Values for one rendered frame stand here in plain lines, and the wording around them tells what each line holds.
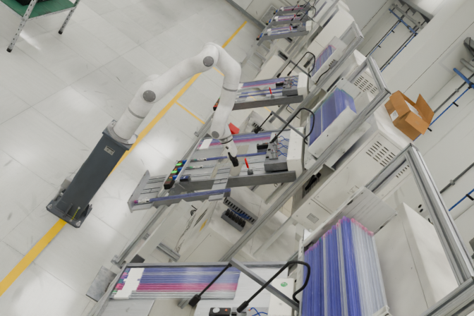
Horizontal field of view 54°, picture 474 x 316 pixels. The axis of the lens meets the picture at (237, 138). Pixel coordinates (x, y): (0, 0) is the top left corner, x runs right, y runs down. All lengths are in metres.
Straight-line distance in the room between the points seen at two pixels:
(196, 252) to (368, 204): 1.53
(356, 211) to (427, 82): 4.23
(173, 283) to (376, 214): 0.85
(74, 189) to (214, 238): 0.93
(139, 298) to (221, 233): 1.05
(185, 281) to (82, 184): 1.30
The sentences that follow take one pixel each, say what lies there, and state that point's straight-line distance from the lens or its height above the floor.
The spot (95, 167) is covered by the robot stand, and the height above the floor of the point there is 0.45.
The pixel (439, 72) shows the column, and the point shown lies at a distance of 5.84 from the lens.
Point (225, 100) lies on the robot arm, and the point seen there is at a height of 1.27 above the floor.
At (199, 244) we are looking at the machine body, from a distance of 2.96.
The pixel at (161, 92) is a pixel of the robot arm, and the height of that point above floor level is 1.11.
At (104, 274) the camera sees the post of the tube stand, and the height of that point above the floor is 0.01.
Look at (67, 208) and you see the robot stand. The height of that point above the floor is 0.06.
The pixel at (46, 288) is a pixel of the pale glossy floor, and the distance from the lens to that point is 2.88.
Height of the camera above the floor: 2.21
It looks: 23 degrees down
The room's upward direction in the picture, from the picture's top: 40 degrees clockwise
